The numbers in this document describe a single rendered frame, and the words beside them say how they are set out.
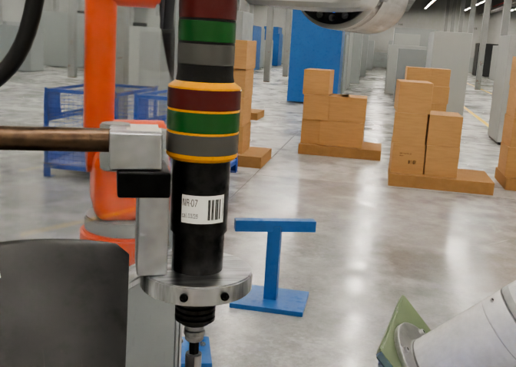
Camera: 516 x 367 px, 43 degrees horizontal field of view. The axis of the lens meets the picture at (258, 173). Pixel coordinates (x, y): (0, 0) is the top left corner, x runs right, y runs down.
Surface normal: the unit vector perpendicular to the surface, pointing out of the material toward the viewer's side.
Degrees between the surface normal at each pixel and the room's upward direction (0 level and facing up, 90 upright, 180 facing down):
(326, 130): 90
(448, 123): 90
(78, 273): 36
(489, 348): 82
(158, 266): 90
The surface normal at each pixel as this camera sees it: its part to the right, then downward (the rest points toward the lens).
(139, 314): 0.92, 0.13
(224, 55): 0.72, 0.18
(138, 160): 0.22, 0.21
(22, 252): 0.32, -0.65
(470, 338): -0.62, -0.31
